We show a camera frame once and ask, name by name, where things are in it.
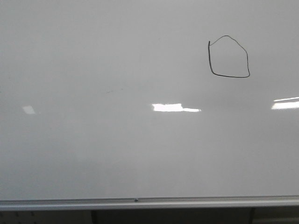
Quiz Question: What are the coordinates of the white whiteboard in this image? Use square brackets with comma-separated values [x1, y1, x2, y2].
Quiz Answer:
[0, 0, 299, 200]

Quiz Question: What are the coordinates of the aluminium whiteboard frame rail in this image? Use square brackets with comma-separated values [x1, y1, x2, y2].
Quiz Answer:
[0, 195, 299, 211]

